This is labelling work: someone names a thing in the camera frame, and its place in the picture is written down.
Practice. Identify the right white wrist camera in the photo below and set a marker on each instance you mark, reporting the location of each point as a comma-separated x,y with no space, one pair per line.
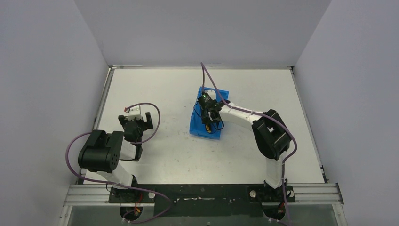
211,93

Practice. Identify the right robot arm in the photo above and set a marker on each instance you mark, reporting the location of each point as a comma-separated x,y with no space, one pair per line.
270,132

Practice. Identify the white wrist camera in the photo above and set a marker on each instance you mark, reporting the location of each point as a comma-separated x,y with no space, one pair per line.
211,93
134,112

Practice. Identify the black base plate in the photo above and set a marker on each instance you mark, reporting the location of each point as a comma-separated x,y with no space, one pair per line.
204,200

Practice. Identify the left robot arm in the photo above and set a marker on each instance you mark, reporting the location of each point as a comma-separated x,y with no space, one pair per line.
103,151

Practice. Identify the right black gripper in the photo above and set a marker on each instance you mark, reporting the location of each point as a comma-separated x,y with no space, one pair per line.
206,120

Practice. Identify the blue plastic bin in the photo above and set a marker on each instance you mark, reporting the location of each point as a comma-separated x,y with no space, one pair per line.
196,127

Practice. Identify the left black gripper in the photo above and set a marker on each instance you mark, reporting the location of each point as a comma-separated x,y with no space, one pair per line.
139,125

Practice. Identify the aluminium front rail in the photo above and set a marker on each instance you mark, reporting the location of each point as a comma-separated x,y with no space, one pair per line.
305,194

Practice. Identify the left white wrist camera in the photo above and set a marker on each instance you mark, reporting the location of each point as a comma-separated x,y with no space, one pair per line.
134,112

